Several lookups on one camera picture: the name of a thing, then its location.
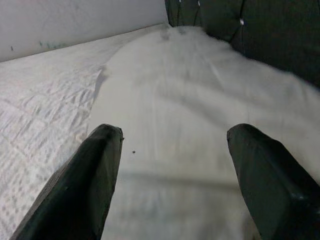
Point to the dark tufted headboard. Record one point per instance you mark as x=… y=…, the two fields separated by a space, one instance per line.
x=262 y=25

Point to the beige pillow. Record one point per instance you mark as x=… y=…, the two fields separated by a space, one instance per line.
x=175 y=100

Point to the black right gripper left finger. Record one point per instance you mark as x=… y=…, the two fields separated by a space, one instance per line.
x=75 y=195

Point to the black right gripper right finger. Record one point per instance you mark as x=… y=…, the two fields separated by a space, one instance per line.
x=275 y=190

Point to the grey white quilted mattress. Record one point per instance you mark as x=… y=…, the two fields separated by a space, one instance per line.
x=37 y=100

